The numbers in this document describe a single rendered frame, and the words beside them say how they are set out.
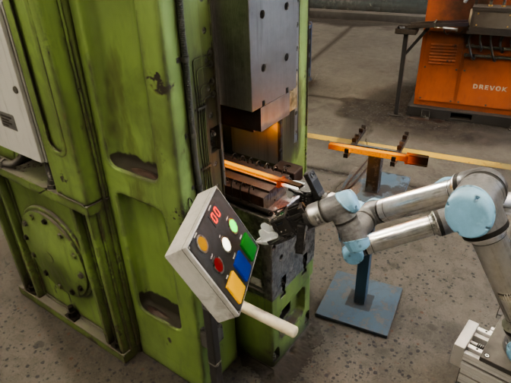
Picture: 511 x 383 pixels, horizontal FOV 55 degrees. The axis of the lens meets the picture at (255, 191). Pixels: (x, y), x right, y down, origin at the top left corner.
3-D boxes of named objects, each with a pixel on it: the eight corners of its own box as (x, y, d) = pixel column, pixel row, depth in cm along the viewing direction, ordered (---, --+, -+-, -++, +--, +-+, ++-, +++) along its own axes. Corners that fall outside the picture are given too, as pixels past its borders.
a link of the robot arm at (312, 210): (328, 213, 156) (327, 229, 149) (316, 219, 158) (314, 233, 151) (318, 195, 153) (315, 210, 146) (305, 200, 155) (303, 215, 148)
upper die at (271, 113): (290, 114, 194) (290, 91, 189) (261, 132, 180) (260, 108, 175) (208, 95, 215) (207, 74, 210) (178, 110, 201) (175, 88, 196)
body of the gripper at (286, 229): (271, 210, 159) (303, 197, 154) (284, 230, 163) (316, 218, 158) (268, 224, 153) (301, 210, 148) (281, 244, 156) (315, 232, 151)
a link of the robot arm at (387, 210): (506, 149, 130) (360, 194, 165) (495, 165, 122) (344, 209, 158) (524, 186, 131) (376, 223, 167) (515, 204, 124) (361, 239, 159)
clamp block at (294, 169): (303, 178, 221) (303, 166, 217) (293, 186, 215) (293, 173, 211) (280, 171, 227) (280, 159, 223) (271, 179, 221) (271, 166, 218)
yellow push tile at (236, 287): (246, 286, 151) (233, 270, 149) (241, 303, 145) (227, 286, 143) (241, 288, 152) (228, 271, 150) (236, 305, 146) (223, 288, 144)
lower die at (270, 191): (289, 190, 212) (289, 173, 208) (263, 211, 199) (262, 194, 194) (214, 166, 234) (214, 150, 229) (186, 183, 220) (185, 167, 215)
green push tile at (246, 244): (257, 247, 168) (245, 231, 165) (253, 261, 162) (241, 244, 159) (253, 249, 169) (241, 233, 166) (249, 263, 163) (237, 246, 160)
